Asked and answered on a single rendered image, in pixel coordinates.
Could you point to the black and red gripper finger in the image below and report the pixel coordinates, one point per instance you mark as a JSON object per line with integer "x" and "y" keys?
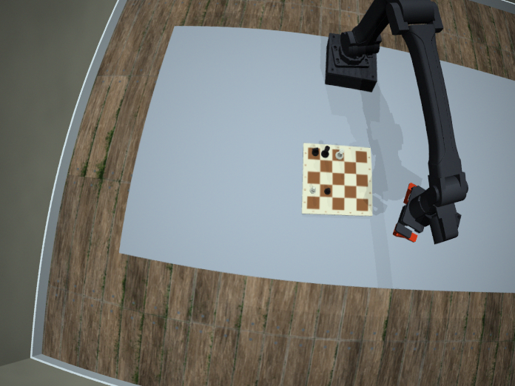
{"x": 408, "y": 192}
{"x": 412, "y": 239}

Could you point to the brown and cream chessboard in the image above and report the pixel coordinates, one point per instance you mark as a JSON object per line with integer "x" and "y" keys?
{"x": 349, "y": 179}

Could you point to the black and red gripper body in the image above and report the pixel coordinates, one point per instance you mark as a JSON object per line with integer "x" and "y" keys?
{"x": 410, "y": 212}

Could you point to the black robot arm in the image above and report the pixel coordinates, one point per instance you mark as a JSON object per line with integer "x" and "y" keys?
{"x": 444, "y": 160}

